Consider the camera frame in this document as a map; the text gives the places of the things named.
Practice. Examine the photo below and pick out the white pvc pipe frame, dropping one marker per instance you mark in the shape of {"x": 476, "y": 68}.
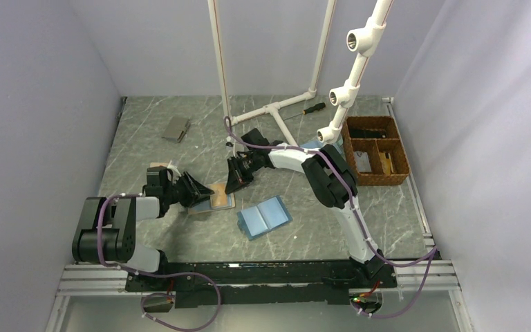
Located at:
{"x": 273, "y": 108}

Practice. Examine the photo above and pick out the grey card holder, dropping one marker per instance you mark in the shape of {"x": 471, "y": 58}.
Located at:
{"x": 176, "y": 129}

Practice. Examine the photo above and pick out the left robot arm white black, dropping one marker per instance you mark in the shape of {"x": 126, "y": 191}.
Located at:
{"x": 106, "y": 230}

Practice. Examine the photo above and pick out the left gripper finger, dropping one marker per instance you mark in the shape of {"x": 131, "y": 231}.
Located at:
{"x": 192, "y": 200}
{"x": 197, "y": 189}

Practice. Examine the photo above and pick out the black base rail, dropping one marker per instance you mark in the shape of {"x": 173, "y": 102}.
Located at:
{"x": 259, "y": 282}

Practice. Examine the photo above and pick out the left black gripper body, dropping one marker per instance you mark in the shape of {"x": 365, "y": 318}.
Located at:
{"x": 180, "y": 186}

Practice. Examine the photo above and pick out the blue card holder behind post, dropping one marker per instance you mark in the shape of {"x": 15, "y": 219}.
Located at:
{"x": 317, "y": 144}

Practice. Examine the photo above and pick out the tan card holder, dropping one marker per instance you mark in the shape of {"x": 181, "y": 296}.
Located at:
{"x": 157, "y": 164}

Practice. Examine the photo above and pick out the black item in basket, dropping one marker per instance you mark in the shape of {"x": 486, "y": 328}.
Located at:
{"x": 367, "y": 134}

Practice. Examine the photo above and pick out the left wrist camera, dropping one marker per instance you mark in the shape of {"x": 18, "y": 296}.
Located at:
{"x": 158, "y": 181}

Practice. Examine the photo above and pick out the black orange screwdriver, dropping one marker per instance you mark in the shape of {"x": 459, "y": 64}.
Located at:
{"x": 312, "y": 109}

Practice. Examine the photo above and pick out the white pvc pipe post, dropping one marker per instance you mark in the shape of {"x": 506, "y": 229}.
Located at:
{"x": 363, "y": 42}

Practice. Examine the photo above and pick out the aluminium frame rail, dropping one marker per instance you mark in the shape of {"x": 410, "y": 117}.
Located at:
{"x": 84, "y": 280}

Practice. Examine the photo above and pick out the white card in basket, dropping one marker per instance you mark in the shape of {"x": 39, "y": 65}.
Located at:
{"x": 362, "y": 162}

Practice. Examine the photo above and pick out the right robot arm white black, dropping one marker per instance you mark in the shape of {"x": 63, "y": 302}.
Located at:
{"x": 330, "y": 180}

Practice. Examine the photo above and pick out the open blue card holder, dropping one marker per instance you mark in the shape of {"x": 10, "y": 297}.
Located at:
{"x": 263, "y": 218}

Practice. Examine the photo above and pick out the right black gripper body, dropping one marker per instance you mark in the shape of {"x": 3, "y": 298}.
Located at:
{"x": 250, "y": 160}

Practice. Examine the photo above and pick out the brown wicker basket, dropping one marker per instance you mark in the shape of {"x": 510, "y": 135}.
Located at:
{"x": 392, "y": 144}

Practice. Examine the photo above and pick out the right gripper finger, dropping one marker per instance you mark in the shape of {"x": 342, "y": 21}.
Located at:
{"x": 244, "y": 173}
{"x": 234, "y": 176}

